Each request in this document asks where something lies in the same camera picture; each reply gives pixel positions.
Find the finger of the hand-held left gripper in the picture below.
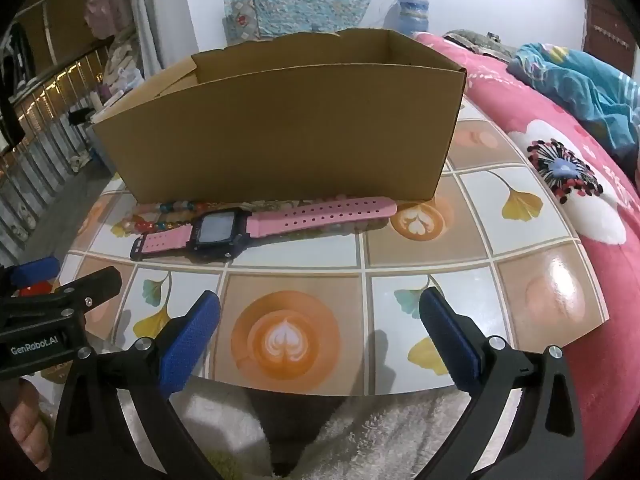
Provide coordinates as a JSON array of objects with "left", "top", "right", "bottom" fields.
[
  {"left": 0, "top": 256, "right": 62, "bottom": 288},
  {"left": 0, "top": 266, "right": 123, "bottom": 322}
]

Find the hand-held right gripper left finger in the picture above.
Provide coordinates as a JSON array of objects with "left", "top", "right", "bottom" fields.
[{"left": 52, "top": 290, "right": 223, "bottom": 480}]

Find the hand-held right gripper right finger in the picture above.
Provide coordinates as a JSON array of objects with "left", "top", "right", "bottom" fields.
[{"left": 419, "top": 287, "right": 586, "bottom": 480}]

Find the multicoloured bead bracelet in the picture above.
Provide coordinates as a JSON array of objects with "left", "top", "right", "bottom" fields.
[{"left": 117, "top": 200, "right": 211, "bottom": 236}]

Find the pink strap digital watch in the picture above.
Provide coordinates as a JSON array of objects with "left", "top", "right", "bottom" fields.
[{"left": 130, "top": 196, "right": 398, "bottom": 261}]

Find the brown cardboard box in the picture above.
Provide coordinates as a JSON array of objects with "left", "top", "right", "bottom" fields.
[{"left": 90, "top": 27, "right": 468, "bottom": 206}]

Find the person's left hand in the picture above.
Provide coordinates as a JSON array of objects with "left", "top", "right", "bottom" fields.
[{"left": 7, "top": 379, "right": 54, "bottom": 472}]

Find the metal railing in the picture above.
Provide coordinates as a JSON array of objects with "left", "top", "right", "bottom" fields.
[{"left": 0, "top": 45, "right": 112, "bottom": 261}]

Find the pink floral blanket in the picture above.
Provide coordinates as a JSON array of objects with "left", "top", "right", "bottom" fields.
[{"left": 415, "top": 30, "right": 640, "bottom": 480}]

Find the hanging pink garment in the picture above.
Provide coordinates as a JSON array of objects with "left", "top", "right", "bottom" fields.
[{"left": 85, "top": 0, "right": 132, "bottom": 41}]

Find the blue patterned blanket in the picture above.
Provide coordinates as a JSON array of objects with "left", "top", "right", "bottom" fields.
[{"left": 510, "top": 42, "right": 640, "bottom": 161}]

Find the grey patterned cloth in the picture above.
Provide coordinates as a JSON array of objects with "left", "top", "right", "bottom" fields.
[{"left": 444, "top": 30, "right": 517, "bottom": 57}]

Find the water dispenser with blue bottle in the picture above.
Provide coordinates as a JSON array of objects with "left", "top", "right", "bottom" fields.
[{"left": 385, "top": 0, "right": 431, "bottom": 37}]

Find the brown door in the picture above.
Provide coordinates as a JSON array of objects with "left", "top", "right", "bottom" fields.
[{"left": 582, "top": 0, "right": 640, "bottom": 72}]

